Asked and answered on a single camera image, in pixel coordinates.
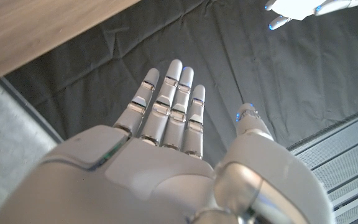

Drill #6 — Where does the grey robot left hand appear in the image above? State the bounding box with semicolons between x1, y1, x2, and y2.
264;0;358;31

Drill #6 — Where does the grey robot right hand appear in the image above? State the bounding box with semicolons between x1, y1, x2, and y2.
0;58;337;224

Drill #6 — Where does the black backdrop cloth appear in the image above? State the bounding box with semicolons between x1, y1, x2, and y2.
0;0;358;167

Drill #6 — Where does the grey perforated metal panel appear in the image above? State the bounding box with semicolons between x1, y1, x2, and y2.
287;105;358;224

